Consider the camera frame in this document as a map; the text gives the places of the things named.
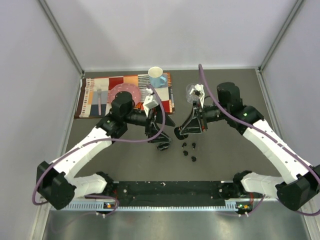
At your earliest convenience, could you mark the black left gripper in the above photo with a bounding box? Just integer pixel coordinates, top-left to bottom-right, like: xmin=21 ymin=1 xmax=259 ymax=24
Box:
xmin=123 ymin=100 xmax=175 ymax=144

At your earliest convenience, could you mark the pink plastic fork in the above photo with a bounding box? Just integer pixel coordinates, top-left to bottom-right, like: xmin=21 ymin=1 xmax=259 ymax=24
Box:
xmin=97 ymin=85 xmax=102 ymax=116

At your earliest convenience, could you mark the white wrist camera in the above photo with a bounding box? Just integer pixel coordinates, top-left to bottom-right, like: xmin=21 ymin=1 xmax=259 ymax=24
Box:
xmin=143 ymin=88 xmax=159 ymax=115
xmin=186 ymin=84 xmax=205 ymax=107

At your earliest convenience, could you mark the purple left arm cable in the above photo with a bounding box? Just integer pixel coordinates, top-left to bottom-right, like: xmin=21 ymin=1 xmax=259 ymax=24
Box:
xmin=31 ymin=84 xmax=166 ymax=206

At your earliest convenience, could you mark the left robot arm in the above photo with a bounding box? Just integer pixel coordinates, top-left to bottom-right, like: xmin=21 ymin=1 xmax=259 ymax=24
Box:
xmin=35 ymin=91 xmax=175 ymax=210

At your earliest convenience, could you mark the glossy black earbud charging case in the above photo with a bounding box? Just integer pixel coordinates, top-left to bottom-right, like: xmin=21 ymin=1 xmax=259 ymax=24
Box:
xmin=174 ymin=127 xmax=189 ymax=141

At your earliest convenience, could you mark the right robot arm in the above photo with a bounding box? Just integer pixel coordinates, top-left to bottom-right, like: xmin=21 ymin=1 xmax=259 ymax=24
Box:
xmin=174 ymin=82 xmax=320 ymax=211

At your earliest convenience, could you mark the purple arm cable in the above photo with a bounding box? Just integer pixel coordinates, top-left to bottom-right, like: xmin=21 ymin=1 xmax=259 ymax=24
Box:
xmin=198 ymin=63 xmax=320 ymax=217
xmin=31 ymin=84 xmax=166 ymax=206

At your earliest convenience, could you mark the grey slotted cable duct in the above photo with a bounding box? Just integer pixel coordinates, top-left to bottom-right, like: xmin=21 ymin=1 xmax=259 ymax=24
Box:
xmin=62 ymin=199 xmax=245 ymax=212

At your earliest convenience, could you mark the light blue mug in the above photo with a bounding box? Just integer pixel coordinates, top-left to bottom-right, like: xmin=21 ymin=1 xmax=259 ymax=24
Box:
xmin=148 ymin=66 xmax=167 ymax=88

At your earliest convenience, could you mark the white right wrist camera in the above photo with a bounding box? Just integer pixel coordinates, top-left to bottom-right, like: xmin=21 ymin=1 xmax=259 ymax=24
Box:
xmin=186 ymin=84 xmax=205 ymax=107

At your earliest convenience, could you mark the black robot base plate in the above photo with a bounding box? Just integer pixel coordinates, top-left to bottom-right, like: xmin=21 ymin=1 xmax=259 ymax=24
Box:
xmin=109 ymin=181 xmax=240 ymax=207

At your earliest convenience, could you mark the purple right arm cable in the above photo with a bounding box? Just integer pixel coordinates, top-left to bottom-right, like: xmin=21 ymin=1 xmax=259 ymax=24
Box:
xmin=198 ymin=63 xmax=320 ymax=217

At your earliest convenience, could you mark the colourful patchwork placemat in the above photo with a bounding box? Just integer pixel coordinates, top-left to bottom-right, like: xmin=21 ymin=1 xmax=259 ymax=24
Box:
xmin=74 ymin=72 xmax=175 ymax=120

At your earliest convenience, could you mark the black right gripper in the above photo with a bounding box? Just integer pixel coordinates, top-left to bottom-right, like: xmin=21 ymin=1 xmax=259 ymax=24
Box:
xmin=180 ymin=100 xmax=230 ymax=135

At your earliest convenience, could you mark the clear drinking glass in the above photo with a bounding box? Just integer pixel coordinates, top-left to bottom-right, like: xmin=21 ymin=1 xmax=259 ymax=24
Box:
xmin=186 ymin=83 xmax=203 ymax=104

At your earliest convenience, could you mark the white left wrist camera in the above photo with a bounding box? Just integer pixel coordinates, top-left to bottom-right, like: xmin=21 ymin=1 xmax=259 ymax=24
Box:
xmin=143 ymin=88 xmax=159 ymax=115

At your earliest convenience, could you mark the pink polka dot plate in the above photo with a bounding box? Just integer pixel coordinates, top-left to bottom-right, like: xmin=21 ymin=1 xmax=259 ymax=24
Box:
xmin=108 ymin=83 xmax=142 ymax=105

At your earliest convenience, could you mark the pink plastic knife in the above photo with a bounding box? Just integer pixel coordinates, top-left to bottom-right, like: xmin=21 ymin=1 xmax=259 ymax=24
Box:
xmin=141 ymin=81 xmax=149 ymax=102

